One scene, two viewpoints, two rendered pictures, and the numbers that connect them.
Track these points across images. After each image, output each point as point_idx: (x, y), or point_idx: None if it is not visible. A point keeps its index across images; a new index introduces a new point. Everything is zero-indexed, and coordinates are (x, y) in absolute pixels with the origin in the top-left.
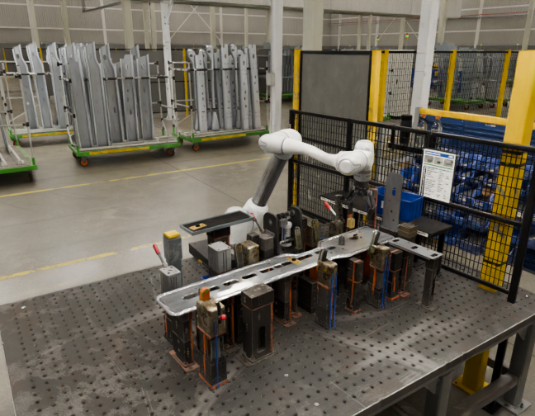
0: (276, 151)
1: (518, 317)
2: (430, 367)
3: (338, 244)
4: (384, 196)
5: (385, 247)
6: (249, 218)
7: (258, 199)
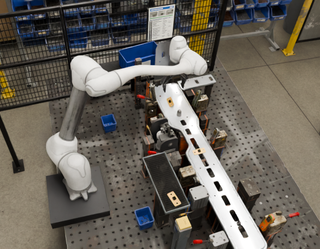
0: (115, 90)
1: (226, 76)
2: (263, 134)
3: (179, 116)
4: (155, 61)
5: (204, 96)
6: (166, 155)
7: (74, 134)
